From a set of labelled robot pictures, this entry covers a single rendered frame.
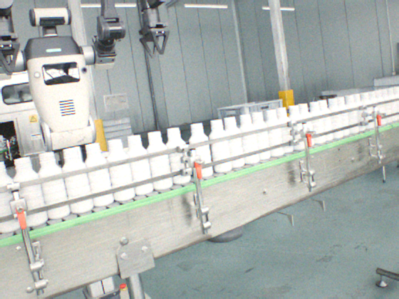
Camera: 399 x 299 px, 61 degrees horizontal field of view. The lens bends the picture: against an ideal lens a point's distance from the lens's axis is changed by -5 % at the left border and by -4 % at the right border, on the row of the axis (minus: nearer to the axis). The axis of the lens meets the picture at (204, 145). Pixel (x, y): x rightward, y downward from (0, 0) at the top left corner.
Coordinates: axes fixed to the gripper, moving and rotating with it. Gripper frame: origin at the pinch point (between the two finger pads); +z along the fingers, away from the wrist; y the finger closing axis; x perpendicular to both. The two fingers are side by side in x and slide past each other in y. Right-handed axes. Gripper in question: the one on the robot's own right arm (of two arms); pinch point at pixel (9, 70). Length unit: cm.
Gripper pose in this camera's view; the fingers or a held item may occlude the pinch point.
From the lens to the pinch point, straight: 109.4
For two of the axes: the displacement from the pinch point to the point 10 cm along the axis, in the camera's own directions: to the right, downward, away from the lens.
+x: 8.3, -1.9, 5.3
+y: 5.4, 0.4, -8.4
